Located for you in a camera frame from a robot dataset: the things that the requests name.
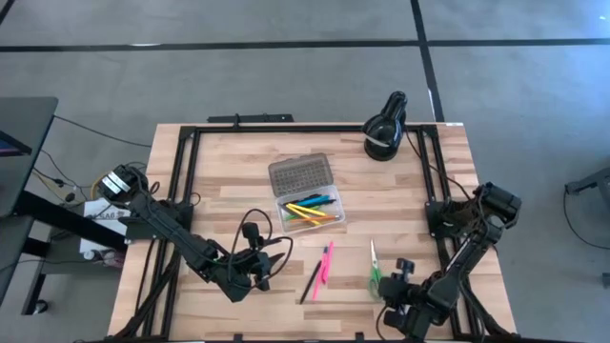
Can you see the clear pencil box grey lid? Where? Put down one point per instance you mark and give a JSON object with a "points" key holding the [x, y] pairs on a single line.
{"points": [[298, 174]]}

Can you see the grey chair base leg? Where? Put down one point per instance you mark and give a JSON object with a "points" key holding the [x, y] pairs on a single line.
{"points": [[591, 182]]}

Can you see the black desk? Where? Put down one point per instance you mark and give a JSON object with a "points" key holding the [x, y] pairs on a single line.
{"points": [[12, 248], [24, 114]]}

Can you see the black mounting bar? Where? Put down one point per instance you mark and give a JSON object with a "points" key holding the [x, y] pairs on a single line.
{"points": [[267, 117]]}

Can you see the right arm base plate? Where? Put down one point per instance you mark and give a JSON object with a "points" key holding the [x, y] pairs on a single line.
{"points": [[438, 214]]}

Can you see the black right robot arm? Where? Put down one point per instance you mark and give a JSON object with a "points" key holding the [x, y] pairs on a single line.
{"points": [[464, 262]]}

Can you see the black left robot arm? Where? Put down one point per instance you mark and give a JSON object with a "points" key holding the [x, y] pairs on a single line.
{"points": [[181, 236]]}

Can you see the slim black pen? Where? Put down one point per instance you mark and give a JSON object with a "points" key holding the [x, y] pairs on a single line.
{"points": [[311, 282]]}

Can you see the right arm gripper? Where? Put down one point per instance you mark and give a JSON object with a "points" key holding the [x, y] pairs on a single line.
{"points": [[405, 297]]}

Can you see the white paper sheet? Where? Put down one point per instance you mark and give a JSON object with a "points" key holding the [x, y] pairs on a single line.
{"points": [[95, 224]]}

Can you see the black desk lamp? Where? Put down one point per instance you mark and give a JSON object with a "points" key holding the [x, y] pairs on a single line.
{"points": [[383, 126]]}

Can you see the black desk leg with caster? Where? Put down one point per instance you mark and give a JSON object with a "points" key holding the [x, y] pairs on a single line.
{"points": [[33, 286]]}

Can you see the black desk foot beam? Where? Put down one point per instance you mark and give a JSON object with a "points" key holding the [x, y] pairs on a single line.
{"points": [[43, 209]]}

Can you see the black metal table frame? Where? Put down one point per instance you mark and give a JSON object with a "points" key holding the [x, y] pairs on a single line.
{"points": [[305, 128]]}

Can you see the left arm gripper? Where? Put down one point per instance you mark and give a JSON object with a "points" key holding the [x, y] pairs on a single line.
{"points": [[259, 271]]}

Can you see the yellow pen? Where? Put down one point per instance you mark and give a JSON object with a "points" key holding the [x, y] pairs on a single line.
{"points": [[311, 220]]}

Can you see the pink pen blue cap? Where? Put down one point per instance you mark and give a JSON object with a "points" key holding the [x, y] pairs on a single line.
{"points": [[319, 281]]}

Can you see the black monitor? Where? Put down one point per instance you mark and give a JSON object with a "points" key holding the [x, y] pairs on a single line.
{"points": [[12, 145]]}

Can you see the yellow highlighter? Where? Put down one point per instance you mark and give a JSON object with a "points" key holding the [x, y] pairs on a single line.
{"points": [[307, 209]]}

